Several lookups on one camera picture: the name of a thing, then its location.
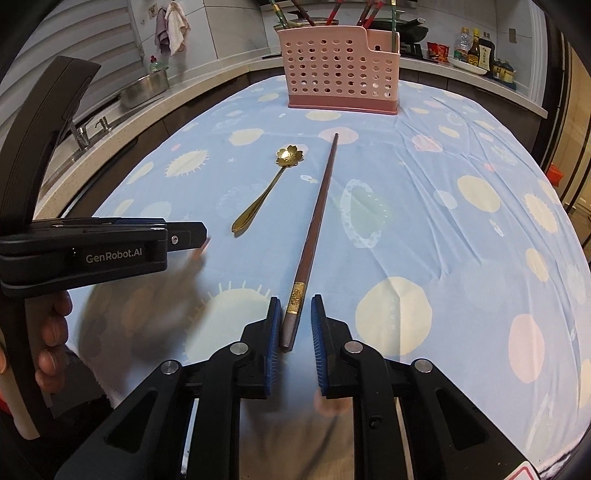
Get window blind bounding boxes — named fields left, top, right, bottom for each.
left=0, top=0, right=139, bottom=116

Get pink perforated utensil holder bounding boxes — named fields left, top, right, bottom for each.
left=275, top=25, right=402, bottom=116

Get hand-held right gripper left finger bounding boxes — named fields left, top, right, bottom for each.
left=55, top=296, right=284, bottom=480

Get blue planet printed tablecloth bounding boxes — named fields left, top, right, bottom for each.
left=34, top=74, right=591, bottom=480

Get black wok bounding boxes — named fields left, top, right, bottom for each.
left=369, top=17, right=430, bottom=42

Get yellow cap sauce bottle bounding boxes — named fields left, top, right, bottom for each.
left=467, top=28, right=482, bottom=66

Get red food package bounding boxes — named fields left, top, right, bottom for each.
left=425, top=41, right=451, bottom=64

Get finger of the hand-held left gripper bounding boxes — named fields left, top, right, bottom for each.
left=165, top=221, right=209, bottom=253

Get gold flower spoon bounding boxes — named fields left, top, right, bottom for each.
left=230, top=143, right=310, bottom=237

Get white plate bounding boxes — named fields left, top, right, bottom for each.
left=446, top=56, right=491, bottom=77

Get white hanging towel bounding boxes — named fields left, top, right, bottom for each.
left=165, top=2, right=191, bottom=56

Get dark red chopstick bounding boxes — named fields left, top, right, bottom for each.
left=279, top=132, right=341, bottom=353

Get dark soy sauce bottle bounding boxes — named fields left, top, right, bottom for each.
left=477, top=32, right=494, bottom=73

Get small seasoning jars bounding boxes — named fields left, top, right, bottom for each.
left=491, top=57, right=516, bottom=84

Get purple hanging towel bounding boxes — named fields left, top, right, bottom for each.
left=154, top=6, right=172, bottom=56

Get person's left hand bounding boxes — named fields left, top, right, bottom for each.
left=35, top=290, right=74, bottom=393

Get steel pot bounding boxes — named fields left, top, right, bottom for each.
left=119, top=66, right=171, bottom=110

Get steel faucet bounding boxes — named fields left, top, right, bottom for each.
left=64, top=113, right=91, bottom=151

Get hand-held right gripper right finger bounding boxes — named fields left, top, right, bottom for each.
left=310, top=294, right=532, bottom=480

